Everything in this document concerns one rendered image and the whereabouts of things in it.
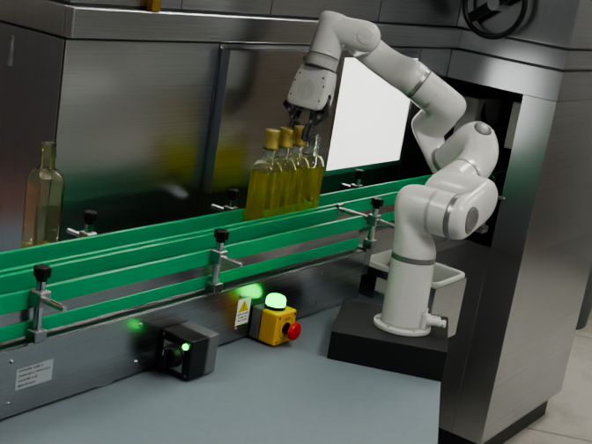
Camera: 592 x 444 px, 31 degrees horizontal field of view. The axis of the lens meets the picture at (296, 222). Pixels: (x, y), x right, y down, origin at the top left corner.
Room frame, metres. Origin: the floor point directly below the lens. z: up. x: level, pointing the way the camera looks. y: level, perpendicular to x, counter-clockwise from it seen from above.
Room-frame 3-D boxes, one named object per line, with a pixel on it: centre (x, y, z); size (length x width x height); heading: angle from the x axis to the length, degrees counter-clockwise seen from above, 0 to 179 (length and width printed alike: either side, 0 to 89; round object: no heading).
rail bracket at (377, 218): (2.52, -0.17, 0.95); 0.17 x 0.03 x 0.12; 57
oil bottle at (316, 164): (2.51, -0.01, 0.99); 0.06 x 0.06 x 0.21; 57
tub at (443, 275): (2.56, -0.31, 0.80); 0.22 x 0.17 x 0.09; 57
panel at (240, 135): (2.78, -0.03, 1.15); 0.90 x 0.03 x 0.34; 147
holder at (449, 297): (2.58, -0.29, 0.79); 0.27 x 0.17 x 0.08; 57
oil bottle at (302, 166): (2.46, 0.02, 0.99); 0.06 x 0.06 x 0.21; 56
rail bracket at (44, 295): (1.61, 0.38, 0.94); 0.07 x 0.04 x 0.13; 57
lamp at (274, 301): (2.13, 0.01, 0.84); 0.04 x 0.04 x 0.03
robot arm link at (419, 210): (2.17, -0.27, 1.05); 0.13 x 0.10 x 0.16; 59
